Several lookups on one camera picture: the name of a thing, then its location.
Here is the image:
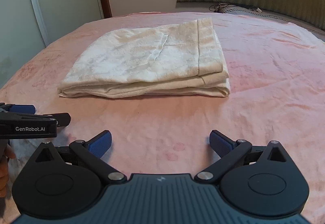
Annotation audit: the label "cream white pants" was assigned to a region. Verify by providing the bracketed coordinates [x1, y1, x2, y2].
[58, 18, 230, 99]

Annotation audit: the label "person's left hand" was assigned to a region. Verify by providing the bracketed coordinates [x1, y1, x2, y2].
[0, 144, 16, 198]

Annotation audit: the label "pink floral bed sheet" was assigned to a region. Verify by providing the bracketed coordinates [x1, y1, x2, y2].
[1, 12, 324, 223]

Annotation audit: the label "black charger cable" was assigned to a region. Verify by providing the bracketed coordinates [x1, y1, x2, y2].
[208, 2, 262, 14]

